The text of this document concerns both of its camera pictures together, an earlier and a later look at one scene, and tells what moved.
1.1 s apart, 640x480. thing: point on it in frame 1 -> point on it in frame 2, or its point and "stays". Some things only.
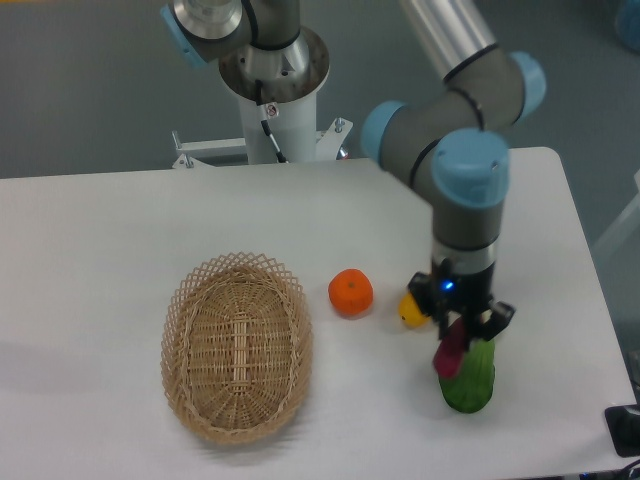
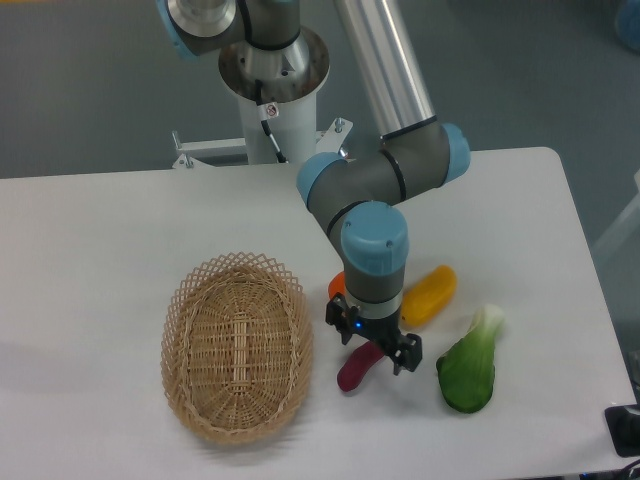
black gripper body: (458, 292) -> (384, 331)
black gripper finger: (425, 290) -> (342, 315)
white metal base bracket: (191, 152) stays
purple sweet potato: (449, 355) -> (357, 364)
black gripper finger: (500, 318) -> (406, 351)
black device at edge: (623, 424) stays
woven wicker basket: (236, 347) stays
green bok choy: (471, 390) stays
